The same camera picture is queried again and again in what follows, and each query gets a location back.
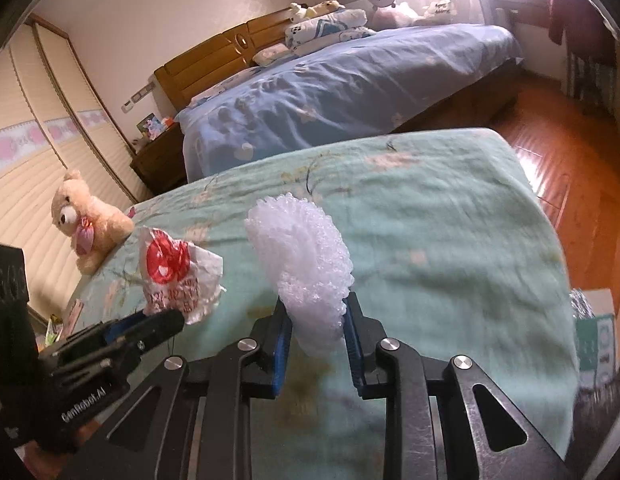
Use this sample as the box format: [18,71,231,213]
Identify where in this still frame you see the white foam net sleeve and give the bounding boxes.
[245,193,354,356]

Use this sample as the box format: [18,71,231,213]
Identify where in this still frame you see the white red printed plastic bag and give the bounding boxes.
[139,226,225,325]

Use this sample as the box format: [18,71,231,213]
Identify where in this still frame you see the green wrapper item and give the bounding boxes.
[44,314,64,348]

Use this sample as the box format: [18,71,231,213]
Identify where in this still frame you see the teal floral bedsheet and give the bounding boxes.
[75,129,578,479]

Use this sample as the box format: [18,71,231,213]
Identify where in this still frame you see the cream teddy bear pink heart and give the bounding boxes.
[51,170,134,276]

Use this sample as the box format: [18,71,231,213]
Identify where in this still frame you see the dark wooden nightstand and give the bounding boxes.
[130,122,187,195]

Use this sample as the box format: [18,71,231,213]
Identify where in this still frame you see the blue bed cover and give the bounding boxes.
[176,24,522,182]

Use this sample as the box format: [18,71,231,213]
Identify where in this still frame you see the wooden headboard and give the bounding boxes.
[154,8,293,110]

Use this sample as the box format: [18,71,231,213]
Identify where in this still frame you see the pink white pillow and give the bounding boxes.
[252,42,293,67]

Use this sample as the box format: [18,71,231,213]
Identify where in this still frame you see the blue white folded quilt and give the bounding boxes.
[284,9,376,56]

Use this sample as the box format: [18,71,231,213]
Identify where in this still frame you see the small plush toys on quilt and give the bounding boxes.
[289,0,343,24]

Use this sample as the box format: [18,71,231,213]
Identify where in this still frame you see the dark red hanging coat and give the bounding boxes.
[548,0,616,67]

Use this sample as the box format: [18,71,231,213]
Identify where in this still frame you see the small photo frame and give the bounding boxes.
[136,113,165,141]

